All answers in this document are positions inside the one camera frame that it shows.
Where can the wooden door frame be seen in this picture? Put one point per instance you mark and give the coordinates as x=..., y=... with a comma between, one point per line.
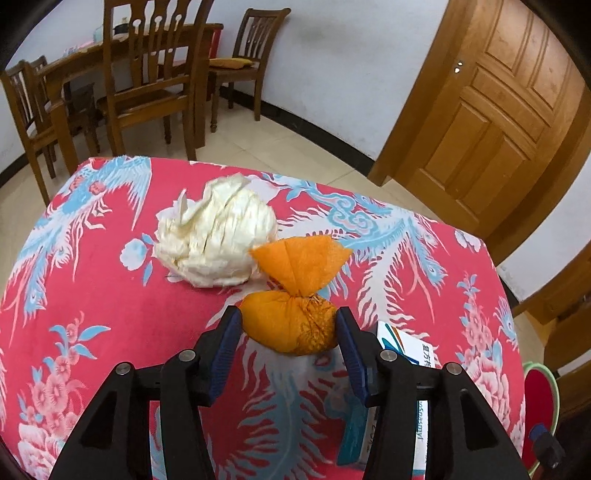
x=411, y=115

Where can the red floral cloth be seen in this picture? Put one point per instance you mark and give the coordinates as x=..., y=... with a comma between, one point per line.
x=115, y=300

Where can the closed wooden panel door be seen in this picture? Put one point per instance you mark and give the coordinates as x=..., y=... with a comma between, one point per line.
x=498, y=115

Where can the orange mesh pouch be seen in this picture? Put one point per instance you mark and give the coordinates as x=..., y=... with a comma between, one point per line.
x=286, y=323

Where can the red bucket with green rim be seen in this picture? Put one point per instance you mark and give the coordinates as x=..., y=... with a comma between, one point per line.
x=538, y=392

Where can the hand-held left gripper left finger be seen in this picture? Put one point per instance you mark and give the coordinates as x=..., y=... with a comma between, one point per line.
x=226, y=355

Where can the yellow seat cushion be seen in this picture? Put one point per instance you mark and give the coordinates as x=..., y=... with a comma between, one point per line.
x=231, y=63

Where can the blue and white box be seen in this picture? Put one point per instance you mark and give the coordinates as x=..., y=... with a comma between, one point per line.
x=406, y=344

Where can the printed plastic bag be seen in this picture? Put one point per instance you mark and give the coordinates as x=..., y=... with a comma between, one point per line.
x=76, y=48

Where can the wooden dining table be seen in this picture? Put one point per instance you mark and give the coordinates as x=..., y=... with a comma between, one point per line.
x=83, y=62

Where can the wooden doorway frame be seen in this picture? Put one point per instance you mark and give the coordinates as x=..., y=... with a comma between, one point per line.
x=563, y=295

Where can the wooden chair with cushion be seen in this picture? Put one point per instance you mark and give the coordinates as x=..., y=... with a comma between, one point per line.
x=258, y=41

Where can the tall wooden chair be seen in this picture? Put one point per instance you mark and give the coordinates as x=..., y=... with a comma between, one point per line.
x=152, y=99

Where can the red board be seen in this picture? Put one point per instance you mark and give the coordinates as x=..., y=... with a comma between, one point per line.
x=214, y=44

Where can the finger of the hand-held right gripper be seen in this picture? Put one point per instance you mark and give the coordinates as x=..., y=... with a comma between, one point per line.
x=551, y=452

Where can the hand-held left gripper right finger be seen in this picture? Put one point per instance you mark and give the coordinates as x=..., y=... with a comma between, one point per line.
x=353, y=360

